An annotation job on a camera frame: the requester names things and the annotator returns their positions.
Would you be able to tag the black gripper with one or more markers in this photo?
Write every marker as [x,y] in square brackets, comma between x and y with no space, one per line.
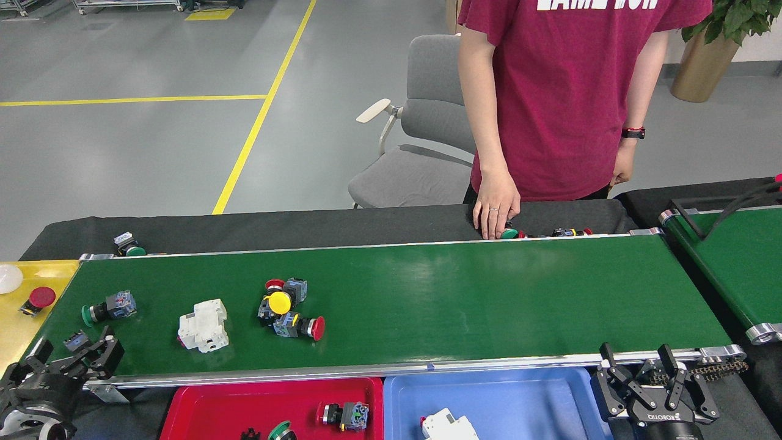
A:
[40,394]
[666,428]

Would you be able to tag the white circuit breaker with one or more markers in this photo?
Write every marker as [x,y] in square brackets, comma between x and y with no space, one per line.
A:
[449,426]
[203,324]

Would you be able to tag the yellow push button switch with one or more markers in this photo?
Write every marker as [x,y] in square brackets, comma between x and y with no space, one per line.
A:
[280,302]

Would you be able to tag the person's right forearm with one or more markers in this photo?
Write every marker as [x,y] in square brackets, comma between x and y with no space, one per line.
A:
[486,128]

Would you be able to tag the person's left forearm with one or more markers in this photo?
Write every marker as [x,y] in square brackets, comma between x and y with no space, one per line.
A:
[644,91]

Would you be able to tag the yellow plastic tray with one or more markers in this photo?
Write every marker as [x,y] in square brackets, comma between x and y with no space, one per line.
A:
[12,333]

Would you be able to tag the blue plastic tray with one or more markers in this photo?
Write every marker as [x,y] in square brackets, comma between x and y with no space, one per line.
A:
[519,403]

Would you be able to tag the red plastic tray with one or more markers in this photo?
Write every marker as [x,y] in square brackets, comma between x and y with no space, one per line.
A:
[214,409]

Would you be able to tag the short green conveyor belt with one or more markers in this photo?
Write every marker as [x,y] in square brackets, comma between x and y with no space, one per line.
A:
[733,269]

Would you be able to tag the person's left hand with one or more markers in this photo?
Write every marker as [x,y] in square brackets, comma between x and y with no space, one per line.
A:
[624,159]

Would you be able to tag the person's right hand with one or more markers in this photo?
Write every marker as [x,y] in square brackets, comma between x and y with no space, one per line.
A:
[495,195]

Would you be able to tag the white light bulb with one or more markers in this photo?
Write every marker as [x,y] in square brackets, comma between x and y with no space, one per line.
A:
[9,278]

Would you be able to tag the black wristwatch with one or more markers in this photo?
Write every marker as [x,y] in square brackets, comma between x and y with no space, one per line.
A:
[634,133]

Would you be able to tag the person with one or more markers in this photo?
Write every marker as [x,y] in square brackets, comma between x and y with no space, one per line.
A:
[556,91]

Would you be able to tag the green plant in brown pot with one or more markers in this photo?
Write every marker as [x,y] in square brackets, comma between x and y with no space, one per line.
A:
[702,67]

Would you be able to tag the grey office chair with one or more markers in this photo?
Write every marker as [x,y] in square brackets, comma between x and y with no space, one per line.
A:
[434,116]

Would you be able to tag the brown cardboard box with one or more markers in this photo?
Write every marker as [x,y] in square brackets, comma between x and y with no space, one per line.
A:
[454,15]

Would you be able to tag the small black bracket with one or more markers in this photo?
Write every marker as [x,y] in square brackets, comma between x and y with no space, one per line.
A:
[250,435]

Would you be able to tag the green conveyor belt aluminium frame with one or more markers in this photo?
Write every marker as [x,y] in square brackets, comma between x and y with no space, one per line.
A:
[489,293]

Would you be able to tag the metal cart frame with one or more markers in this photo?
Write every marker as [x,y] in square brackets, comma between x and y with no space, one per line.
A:
[128,5]
[15,7]

